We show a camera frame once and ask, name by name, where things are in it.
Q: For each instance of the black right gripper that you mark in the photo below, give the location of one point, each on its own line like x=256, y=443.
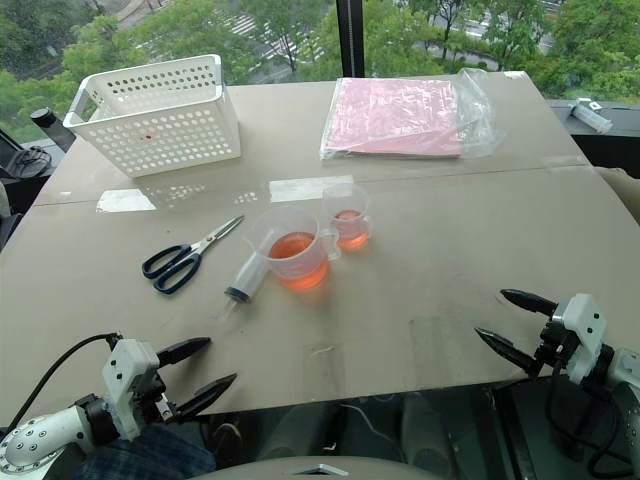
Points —
x=557, y=347

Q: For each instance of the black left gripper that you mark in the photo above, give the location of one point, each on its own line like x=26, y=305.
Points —
x=152, y=392

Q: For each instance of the clear plastic syringe black plunger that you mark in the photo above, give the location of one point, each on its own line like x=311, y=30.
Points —
x=247, y=277

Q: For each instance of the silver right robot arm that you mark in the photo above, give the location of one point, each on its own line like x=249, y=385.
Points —
x=625, y=372

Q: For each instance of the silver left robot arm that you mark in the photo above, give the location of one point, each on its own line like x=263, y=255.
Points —
x=35, y=440

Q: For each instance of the large clear measuring cup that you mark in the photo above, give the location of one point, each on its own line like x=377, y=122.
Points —
x=300, y=262

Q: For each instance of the small clear measuring cup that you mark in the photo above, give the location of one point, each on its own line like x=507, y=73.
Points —
x=351, y=231

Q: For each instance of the dark round disc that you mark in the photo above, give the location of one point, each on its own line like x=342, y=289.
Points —
x=227, y=437

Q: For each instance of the blue plaid cloth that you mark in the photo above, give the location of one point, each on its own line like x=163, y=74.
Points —
x=150, y=457

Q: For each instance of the beige cushion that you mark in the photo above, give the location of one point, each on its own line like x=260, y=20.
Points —
x=622, y=192

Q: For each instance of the small white tape patch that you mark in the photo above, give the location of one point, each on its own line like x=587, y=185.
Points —
x=125, y=201

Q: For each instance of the beige rounded robot body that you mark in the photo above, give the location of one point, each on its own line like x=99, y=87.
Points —
x=400, y=470

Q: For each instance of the black window ledge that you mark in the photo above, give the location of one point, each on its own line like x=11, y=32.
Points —
x=615, y=150

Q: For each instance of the long white tape patch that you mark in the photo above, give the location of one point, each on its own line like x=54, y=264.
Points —
x=300, y=189

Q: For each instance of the white perforated plastic basket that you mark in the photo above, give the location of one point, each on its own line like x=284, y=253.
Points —
x=165, y=135

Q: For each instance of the pink paper pack in bag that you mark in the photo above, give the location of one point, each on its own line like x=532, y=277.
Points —
x=390, y=120

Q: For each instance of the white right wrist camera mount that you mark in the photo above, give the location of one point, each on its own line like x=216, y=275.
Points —
x=580, y=315

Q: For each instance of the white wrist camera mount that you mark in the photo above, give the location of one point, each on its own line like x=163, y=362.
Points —
x=125, y=365
x=580, y=315

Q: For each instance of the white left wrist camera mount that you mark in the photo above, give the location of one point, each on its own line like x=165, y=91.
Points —
x=125, y=365

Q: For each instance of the black window frame post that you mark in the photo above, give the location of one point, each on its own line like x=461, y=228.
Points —
x=350, y=35

